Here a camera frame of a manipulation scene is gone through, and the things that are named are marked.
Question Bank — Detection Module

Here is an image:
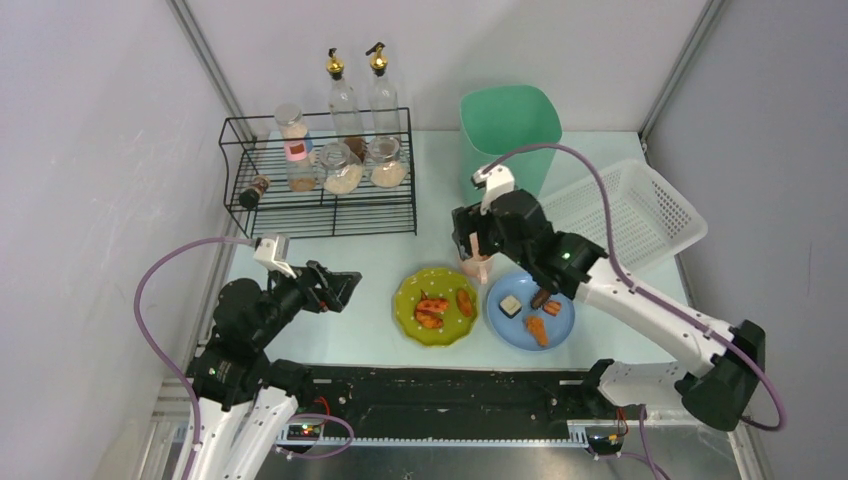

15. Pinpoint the blue plate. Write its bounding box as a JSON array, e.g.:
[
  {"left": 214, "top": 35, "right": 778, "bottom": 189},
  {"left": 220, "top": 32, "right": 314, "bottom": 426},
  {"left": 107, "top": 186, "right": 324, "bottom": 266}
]
[{"left": 485, "top": 272, "right": 576, "bottom": 352}]

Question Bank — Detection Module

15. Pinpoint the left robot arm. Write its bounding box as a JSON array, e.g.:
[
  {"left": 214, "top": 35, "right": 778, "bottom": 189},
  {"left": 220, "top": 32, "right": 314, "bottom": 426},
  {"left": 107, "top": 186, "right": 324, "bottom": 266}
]
[{"left": 174, "top": 261, "right": 362, "bottom": 479}]

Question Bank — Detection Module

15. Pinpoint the black wire rack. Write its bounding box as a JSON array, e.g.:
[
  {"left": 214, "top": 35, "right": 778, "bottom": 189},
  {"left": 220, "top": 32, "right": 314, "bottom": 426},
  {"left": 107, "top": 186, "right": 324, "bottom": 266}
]
[{"left": 218, "top": 106, "right": 418, "bottom": 239}]

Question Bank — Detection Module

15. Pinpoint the pink lid spice shaker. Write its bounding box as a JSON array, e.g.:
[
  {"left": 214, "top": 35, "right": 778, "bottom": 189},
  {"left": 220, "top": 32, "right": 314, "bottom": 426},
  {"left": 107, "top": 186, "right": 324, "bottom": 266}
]
[{"left": 284, "top": 140, "right": 317, "bottom": 192}]

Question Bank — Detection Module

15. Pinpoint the small black cap spice bottle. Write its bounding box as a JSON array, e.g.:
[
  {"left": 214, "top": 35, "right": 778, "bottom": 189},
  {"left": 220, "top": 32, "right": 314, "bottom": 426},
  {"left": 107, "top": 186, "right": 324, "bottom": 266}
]
[{"left": 238, "top": 175, "right": 272, "bottom": 211}]

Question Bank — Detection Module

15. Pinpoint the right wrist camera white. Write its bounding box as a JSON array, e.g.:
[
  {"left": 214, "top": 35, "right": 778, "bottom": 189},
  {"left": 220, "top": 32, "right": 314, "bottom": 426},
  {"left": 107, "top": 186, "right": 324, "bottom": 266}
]
[{"left": 471, "top": 165, "right": 515, "bottom": 215}]

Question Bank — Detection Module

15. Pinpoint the tall jar blue label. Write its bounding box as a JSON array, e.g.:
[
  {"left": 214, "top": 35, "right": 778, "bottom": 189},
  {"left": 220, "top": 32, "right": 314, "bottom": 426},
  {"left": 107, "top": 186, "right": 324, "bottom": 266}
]
[{"left": 274, "top": 103, "right": 310, "bottom": 140}]

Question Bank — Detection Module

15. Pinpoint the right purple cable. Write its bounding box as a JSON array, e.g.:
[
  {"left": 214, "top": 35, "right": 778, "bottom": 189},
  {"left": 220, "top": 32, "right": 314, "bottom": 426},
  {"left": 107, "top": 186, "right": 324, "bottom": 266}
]
[{"left": 480, "top": 142, "right": 788, "bottom": 433}]

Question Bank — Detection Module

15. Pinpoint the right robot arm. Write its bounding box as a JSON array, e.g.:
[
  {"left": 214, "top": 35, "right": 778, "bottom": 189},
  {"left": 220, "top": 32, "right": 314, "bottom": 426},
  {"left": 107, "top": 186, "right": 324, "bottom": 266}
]
[{"left": 452, "top": 190, "right": 786, "bottom": 431}]

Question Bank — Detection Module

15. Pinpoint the round glass jar silver lid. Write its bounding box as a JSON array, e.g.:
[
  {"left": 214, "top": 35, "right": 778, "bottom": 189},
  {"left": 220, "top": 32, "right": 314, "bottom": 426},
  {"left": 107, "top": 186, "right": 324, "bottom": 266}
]
[{"left": 319, "top": 142, "right": 364, "bottom": 196}]

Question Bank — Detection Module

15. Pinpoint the orange chicken wing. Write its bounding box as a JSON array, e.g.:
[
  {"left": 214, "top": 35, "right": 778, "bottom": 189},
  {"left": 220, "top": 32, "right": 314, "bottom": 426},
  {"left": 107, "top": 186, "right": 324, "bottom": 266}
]
[
  {"left": 415, "top": 290, "right": 450, "bottom": 315},
  {"left": 415, "top": 311, "right": 444, "bottom": 329}
]

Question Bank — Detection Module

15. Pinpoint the orange food chunk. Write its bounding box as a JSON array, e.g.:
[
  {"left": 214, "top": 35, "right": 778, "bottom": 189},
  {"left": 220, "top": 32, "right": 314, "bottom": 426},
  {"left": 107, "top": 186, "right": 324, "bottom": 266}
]
[{"left": 524, "top": 315, "right": 549, "bottom": 348}]

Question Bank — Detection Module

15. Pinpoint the white plastic basket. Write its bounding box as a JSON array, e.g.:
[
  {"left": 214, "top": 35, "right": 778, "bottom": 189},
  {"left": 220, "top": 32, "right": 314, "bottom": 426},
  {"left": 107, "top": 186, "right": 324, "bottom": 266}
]
[{"left": 540, "top": 159, "right": 708, "bottom": 272}]

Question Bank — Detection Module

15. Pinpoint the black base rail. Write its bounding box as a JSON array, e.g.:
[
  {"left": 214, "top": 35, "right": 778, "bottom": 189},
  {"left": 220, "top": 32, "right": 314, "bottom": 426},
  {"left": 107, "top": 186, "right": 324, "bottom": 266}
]
[{"left": 225, "top": 360, "right": 631, "bottom": 442}]

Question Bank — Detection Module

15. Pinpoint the brown fried food piece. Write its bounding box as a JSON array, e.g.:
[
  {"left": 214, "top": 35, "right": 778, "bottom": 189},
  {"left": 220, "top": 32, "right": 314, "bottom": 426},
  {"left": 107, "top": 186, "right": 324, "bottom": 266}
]
[{"left": 456, "top": 289, "right": 474, "bottom": 318}]

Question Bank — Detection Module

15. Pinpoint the purple cable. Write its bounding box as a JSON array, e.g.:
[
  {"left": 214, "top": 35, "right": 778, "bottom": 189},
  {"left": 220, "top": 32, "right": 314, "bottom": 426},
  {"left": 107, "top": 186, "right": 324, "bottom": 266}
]
[
  {"left": 480, "top": 142, "right": 788, "bottom": 433},
  {"left": 133, "top": 238, "right": 356, "bottom": 480}
]

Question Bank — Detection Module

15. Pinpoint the pink mug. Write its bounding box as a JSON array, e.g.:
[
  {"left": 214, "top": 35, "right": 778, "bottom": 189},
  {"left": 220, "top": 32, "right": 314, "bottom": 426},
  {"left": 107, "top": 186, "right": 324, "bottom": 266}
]
[{"left": 460, "top": 233, "right": 495, "bottom": 285}]

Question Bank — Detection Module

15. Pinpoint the red white meat slice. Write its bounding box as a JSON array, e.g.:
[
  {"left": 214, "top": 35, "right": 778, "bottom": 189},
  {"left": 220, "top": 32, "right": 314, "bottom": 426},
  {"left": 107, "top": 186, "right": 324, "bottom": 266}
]
[{"left": 542, "top": 300, "right": 562, "bottom": 317}]

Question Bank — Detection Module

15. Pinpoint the sushi roll piece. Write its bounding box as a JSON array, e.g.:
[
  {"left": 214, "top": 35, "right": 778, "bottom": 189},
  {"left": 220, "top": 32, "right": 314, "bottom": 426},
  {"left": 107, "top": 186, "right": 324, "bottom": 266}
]
[{"left": 498, "top": 295, "right": 522, "bottom": 318}]

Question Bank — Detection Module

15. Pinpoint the green plastic bin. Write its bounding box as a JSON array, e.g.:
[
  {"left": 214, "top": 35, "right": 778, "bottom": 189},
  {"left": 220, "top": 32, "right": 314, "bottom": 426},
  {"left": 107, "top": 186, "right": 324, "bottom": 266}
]
[{"left": 459, "top": 85, "right": 563, "bottom": 205}]

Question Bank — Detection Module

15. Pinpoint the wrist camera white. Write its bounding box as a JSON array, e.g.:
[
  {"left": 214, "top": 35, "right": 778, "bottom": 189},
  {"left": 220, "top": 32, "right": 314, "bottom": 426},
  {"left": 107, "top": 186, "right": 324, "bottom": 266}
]
[
  {"left": 471, "top": 165, "right": 515, "bottom": 215},
  {"left": 253, "top": 234, "right": 298, "bottom": 279}
]

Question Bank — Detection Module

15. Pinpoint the oil bottle gold spout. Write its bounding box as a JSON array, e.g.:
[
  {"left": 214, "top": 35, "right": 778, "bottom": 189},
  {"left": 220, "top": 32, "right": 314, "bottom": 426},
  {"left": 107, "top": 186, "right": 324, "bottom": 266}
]
[
  {"left": 365, "top": 42, "right": 402, "bottom": 140},
  {"left": 325, "top": 48, "right": 367, "bottom": 163}
]

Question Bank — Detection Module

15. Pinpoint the brown sea cucumber toy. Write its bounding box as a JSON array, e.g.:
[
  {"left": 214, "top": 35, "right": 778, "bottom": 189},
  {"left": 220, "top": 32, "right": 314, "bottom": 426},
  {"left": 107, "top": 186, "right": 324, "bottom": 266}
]
[{"left": 530, "top": 288, "right": 551, "bottom": 310}]

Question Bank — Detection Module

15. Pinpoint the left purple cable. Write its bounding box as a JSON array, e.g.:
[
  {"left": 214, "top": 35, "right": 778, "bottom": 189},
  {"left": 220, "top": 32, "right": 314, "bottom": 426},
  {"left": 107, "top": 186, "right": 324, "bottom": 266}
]
[{"left": 133, "top": 238, "right": 356, "bottom": 480}]

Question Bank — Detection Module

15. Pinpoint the green dotted plate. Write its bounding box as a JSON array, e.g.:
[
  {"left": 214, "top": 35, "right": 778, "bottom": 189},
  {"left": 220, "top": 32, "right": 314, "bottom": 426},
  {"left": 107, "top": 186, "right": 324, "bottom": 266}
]
[{"left": 391, "top": 267, "right": 479, "bottom": 347}]

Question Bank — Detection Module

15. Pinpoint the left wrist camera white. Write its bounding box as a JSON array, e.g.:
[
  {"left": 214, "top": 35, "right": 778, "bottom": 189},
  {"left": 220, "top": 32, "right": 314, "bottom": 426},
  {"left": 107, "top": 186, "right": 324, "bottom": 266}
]
[{"left": 253, "top": 234, "right": 298, "bottom": 279}]

